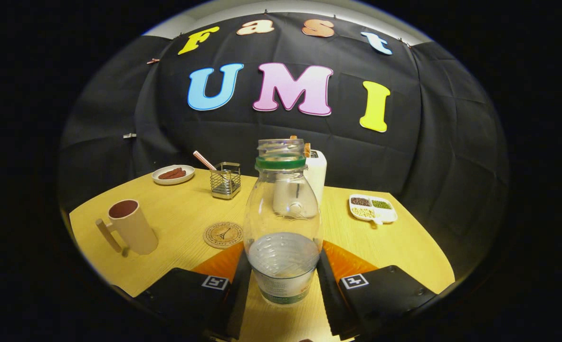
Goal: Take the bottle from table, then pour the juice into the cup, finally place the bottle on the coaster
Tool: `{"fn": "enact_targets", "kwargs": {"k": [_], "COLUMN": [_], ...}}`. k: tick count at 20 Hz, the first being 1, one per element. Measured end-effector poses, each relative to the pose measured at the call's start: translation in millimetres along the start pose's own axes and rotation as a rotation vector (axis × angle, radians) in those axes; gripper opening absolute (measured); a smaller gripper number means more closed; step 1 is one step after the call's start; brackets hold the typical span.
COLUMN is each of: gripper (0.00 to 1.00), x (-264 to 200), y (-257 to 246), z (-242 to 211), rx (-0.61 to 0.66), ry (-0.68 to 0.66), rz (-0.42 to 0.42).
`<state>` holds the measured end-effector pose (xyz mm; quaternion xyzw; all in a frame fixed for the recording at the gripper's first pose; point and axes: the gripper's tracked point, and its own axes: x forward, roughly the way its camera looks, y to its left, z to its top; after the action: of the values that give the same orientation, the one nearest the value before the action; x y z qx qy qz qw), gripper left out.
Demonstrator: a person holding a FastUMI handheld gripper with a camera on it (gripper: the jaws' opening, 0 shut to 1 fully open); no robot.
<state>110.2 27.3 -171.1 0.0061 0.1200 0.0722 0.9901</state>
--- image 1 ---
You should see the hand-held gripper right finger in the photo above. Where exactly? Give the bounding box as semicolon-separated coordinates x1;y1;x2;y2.
316;240;438;340

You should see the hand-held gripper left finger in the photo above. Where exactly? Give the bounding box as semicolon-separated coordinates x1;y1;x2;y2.
133;241;253;340

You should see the clear plastic bottle green label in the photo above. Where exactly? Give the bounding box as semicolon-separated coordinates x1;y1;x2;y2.
243;139;323;305

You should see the round wooden coaster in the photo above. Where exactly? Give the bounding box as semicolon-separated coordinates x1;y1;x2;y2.
203;221;244;249

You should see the beige cup wooden handle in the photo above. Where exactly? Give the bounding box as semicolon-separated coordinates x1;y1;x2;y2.
95;199;159;256

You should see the wooden table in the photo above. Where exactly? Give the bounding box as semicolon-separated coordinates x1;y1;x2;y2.
69;169;456;342

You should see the white divided bean dish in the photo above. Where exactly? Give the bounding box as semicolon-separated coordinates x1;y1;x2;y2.
349;194;398;225

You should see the white toaster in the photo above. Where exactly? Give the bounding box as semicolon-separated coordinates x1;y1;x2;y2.
274;149;327;214

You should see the small white round plate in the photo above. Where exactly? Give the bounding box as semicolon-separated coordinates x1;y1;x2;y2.
152;165;195;185

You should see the striped paper straw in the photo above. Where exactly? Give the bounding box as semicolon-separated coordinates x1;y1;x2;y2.
193;151;217;171

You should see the metal wire holder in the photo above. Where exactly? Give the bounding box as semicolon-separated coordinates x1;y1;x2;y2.
210;162;241;200

